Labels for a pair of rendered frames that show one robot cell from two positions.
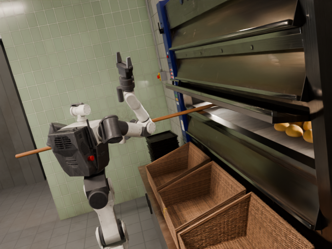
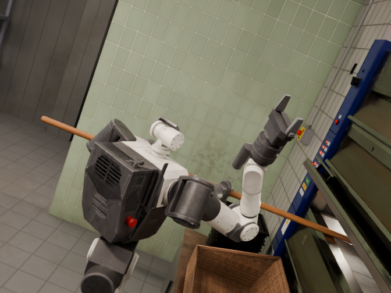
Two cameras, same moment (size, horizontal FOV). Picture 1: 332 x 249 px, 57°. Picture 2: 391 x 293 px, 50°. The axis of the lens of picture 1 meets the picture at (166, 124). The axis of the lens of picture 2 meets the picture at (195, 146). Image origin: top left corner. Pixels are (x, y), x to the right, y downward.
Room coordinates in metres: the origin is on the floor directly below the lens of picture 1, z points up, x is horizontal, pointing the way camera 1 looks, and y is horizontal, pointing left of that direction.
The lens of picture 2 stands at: (0.51, 0.21, 1.85)
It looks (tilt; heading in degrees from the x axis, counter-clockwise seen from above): 15 degrees down; 7
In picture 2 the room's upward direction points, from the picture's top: 23 degrees clockwise
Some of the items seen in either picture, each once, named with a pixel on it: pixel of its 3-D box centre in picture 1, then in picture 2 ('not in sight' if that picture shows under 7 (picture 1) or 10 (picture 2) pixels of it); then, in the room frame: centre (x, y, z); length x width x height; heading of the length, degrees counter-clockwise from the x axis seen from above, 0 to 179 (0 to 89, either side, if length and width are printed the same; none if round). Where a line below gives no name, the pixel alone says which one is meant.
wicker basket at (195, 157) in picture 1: (176, 170); (235, 289); (2.46, -0.01, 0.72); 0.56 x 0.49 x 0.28; 10
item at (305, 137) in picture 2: (162, 75); (305, 135); (3.40, -0.08, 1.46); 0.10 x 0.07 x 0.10; 10
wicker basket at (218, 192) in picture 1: (198, 200); not in sight; (1.86, -0.11, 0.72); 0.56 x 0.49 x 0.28; 9
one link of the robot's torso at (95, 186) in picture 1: (97, 186); (111, 259); (1.79, 0.50, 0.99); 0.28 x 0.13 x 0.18; 9
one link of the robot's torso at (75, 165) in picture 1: (82, 146); (132, 189); (1.82, 0.53, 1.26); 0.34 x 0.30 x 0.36; 64
